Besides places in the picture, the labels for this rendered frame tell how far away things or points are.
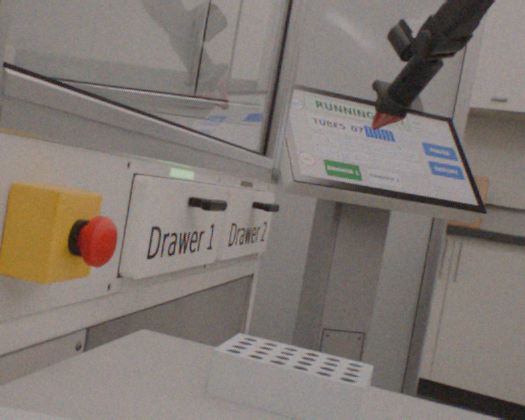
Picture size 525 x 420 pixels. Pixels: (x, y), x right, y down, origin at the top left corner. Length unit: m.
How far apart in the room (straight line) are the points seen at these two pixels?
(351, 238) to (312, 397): 1.18
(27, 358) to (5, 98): 0.24
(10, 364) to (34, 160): 0.18
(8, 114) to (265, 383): 0.29
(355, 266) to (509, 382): 2.15
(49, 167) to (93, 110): 0.08
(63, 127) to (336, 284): 1.23
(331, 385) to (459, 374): 3.26
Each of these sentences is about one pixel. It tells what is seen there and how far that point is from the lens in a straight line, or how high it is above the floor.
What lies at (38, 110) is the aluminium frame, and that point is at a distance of 0.56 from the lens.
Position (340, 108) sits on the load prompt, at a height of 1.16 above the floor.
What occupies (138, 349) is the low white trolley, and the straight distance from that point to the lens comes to 0.69.
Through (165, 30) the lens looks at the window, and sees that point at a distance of 0.81.
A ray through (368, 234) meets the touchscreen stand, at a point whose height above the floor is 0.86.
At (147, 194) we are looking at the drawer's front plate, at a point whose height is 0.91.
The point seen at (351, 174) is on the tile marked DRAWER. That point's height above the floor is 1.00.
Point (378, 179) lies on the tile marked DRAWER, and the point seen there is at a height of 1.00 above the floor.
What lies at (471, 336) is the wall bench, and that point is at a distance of 3.78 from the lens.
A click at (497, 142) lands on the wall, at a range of 4.45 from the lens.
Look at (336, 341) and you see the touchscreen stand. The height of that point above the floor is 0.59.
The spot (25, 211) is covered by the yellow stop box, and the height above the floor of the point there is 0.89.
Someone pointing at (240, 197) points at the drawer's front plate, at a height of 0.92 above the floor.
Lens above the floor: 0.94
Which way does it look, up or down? 3 degrees down
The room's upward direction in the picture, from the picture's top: 9 degrees clockwise
